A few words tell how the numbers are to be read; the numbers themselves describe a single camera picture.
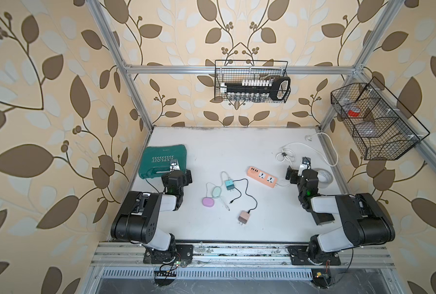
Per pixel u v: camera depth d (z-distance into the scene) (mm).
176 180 723
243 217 825
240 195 912
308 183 711
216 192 917
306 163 783
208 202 887
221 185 961
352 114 807
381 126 735
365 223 449
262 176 956
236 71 912
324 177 970
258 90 848
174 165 820
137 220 462
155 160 990
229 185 935
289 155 1058
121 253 772
